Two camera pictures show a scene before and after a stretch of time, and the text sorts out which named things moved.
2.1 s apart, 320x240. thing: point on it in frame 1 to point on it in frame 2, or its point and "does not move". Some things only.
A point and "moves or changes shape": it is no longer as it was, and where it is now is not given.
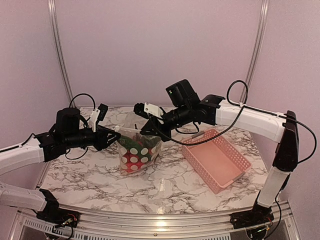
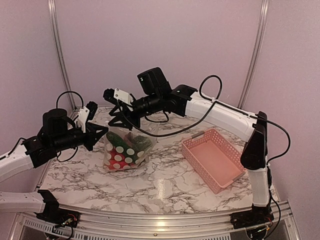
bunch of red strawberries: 137,137 to 129,136
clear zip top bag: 136,151 moves or changes shape
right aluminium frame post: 264,9 does not move
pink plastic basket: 216,162 does not move
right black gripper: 146,130 to 133,121
